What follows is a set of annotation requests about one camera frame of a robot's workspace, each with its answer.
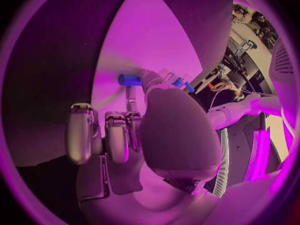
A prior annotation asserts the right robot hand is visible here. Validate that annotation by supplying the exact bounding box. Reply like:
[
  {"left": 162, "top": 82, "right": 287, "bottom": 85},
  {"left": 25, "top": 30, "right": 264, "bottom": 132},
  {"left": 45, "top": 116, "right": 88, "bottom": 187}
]
[{"left": 64, "top": 69, "right": 235, "bottom": 225}]

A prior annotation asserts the thick long blue cylinder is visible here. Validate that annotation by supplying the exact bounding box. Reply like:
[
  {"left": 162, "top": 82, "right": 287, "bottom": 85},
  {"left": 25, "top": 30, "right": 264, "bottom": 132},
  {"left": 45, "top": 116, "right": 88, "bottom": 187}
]
[{"left": 117, "top": 73, "right": 144, "bottom": 87}]

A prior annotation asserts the white task board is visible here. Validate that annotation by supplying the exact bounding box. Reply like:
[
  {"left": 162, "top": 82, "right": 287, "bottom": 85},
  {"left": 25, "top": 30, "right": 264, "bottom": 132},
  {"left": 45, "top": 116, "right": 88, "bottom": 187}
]
[{"left": 90, "top": 0, "right": 205, "bottom": 141}]

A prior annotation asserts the blue gear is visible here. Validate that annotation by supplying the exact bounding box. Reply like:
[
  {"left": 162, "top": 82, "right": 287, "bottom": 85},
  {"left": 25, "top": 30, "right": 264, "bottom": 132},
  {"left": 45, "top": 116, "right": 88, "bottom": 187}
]
[{"left": 171, "top": 77, "right": 188, "bottom": 89}]

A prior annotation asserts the white cable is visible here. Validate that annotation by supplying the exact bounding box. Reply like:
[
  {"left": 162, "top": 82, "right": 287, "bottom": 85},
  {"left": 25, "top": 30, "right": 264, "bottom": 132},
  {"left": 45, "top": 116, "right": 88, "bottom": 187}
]
[{"left": 210, "top": 86, "right": 239, "bottom": 110}]

